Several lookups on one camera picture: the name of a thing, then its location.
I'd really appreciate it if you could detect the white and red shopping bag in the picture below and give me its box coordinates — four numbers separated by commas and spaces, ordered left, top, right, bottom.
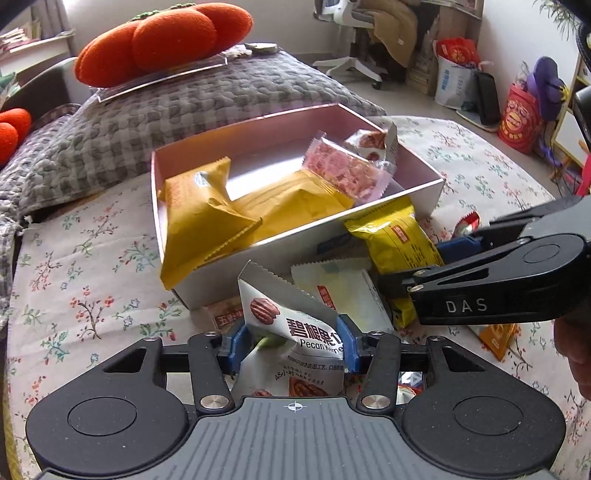
433, 37, 481, 110

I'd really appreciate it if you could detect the red snack bag on floor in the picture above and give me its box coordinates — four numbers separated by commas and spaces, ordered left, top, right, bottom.
498, 83, 543, 154

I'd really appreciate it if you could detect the beige coat on chair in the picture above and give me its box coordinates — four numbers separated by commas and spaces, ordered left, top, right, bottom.
360, 0, 418, 68

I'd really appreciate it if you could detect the brown biscuit packet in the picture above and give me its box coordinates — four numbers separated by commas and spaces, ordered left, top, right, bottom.
205, 296, 243, 333

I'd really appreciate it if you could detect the yellow green snack packet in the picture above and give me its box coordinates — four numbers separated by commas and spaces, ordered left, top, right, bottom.
344, 195, 446, 329

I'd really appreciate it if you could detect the white office chair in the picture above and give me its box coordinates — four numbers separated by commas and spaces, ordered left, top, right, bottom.
312, 0, 384, 90

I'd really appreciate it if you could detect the large yellow packet in box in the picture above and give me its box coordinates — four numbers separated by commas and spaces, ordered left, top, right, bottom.
233, 169, 355, 243

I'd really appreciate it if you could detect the large orange pumpkin cushion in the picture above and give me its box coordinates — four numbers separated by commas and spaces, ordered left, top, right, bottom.
74, 2, 253, 88

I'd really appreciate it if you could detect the white bookshelf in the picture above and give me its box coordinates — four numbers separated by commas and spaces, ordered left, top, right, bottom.
1, 30, 75, 85

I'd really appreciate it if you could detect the silver pecan kernels packet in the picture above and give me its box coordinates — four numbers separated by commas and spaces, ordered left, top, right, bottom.
232, 262, 345, 399

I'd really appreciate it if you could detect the pink nougat packet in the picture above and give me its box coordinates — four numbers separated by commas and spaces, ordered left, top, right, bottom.
303, 136, 392, 205

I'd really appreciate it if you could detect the pink cardboard box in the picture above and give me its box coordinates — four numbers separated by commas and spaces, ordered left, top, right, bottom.
151, 104, 444, 310

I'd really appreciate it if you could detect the red candy wrapper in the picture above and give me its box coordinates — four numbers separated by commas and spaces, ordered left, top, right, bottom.
453, 211, 481, 238

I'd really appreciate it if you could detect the floral tablecloth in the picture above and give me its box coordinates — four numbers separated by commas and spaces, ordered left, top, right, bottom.
0, 115, 591, 480

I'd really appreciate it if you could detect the white wafer packet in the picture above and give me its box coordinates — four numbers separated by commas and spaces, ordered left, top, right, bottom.
290, 257, 394, 333

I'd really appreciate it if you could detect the silver wrapper on blanket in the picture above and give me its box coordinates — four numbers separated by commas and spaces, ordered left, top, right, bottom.
245, 42, 280, 56

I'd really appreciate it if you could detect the red white snack packet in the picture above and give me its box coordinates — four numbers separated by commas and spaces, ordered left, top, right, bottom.
345, 123, 399, 175

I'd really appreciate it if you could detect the clear acrylic tray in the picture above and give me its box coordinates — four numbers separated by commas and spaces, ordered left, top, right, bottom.
96, 54, 228, 103

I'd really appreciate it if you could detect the grey checked quilted blanket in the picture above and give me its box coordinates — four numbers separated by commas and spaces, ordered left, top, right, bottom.
1, 51, 386, 311

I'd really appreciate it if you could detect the orange small packet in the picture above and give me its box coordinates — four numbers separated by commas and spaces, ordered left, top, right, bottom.
471, 324, 517, 361

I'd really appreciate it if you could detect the small orange pumpkin cushion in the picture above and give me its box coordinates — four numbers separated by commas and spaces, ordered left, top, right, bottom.
0, 108, 32, 167

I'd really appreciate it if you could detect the purple hat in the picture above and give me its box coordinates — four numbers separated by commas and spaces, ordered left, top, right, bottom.
527, 56, 569, 122

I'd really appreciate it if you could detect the right hand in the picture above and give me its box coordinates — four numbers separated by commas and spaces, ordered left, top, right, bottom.
554, 301, 591, 400

